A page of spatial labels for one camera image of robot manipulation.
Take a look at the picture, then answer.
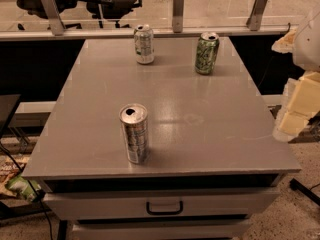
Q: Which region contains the left metal glass bracket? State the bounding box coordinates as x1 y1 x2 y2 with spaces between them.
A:
41 0 64 36

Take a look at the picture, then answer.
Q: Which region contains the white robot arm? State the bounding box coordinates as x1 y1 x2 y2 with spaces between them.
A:
272 6 320 142

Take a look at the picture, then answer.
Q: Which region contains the middle metal glass bracket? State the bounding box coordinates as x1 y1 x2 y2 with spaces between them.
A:
172 0 184 33

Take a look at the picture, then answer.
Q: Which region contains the white 7up can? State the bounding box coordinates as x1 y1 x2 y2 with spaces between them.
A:
134 24 154 64

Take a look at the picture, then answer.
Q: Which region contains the silver redbull can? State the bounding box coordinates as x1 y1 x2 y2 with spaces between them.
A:
119 103 149 164

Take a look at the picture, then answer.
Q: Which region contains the black cable on floor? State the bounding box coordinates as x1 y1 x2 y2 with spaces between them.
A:
0 142 54 240

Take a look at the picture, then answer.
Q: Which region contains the green soda can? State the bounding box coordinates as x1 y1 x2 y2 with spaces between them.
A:
195 32 220 75

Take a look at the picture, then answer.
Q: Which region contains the black office chair right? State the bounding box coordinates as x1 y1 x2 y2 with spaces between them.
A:
80 0 142 28

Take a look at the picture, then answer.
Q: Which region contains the green snack bag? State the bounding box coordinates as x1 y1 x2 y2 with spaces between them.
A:
5 174 43 202

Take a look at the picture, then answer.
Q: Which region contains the grey upper drawer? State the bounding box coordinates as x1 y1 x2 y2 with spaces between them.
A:
45 188 279 220

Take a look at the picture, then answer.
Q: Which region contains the grey drawer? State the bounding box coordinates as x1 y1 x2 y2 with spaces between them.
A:
72 220 250 240
45 188 279 220

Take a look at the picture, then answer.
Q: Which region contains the black floor stand leg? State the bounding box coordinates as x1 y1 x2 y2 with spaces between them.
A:
289 179 320 206

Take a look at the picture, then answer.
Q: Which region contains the grey lower drawer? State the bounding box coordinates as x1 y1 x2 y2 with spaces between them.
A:
72 220 250 240

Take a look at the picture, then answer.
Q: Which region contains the black drawer handle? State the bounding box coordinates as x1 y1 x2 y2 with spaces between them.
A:
146 201 184 216

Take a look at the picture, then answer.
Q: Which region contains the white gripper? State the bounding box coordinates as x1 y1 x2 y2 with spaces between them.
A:
271 29 320 142

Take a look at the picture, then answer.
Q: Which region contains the black side table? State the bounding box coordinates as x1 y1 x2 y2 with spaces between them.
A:
0 94 21 138

